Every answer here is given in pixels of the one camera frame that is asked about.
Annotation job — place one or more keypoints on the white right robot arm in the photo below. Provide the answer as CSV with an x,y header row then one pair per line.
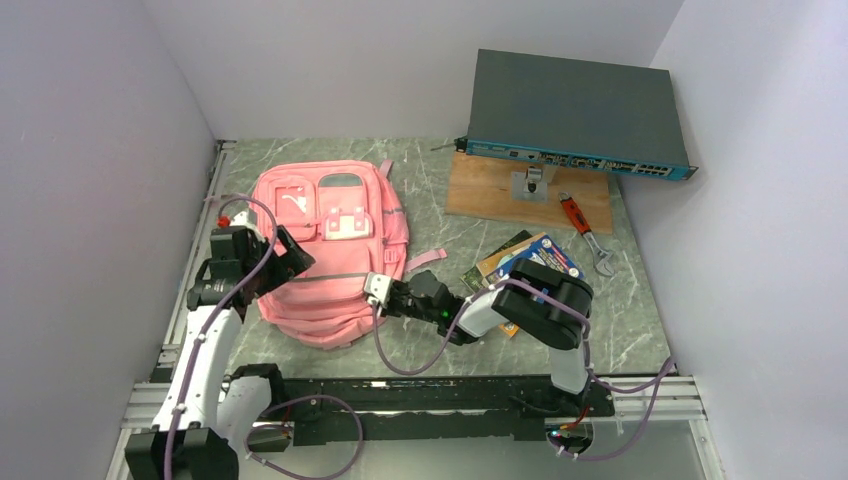
x,y
552,307

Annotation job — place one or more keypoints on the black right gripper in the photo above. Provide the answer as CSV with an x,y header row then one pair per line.
x,y
389,308

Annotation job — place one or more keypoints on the grey metal bracket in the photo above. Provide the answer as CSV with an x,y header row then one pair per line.
x,y
532,184

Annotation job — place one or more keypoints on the blue network switch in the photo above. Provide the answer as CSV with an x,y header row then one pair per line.
x,y
573,113

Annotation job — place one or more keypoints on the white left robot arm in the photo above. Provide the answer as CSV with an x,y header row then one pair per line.
x,y
200,431

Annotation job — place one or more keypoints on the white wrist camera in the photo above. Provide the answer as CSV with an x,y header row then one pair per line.
x,y
244,218
377,290

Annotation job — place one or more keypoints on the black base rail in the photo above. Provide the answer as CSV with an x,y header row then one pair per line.
x,y
523,407

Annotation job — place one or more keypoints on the wooden board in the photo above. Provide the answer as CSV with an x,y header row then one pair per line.
x,y
490,188

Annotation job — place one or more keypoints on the orange adjustable wrench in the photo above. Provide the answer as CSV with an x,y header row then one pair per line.
x,y
601,257

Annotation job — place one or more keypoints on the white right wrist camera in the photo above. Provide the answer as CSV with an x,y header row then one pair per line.
x,y
377,290

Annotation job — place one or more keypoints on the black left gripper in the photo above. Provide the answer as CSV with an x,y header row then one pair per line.
x,y
287,264

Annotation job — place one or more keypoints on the blue sticker book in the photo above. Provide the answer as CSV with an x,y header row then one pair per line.
x,y
544,252

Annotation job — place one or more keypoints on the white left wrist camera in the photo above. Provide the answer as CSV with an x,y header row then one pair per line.
x,y
244,218

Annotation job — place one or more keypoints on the pink student backpack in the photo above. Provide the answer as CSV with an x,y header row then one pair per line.
x,y
348,217

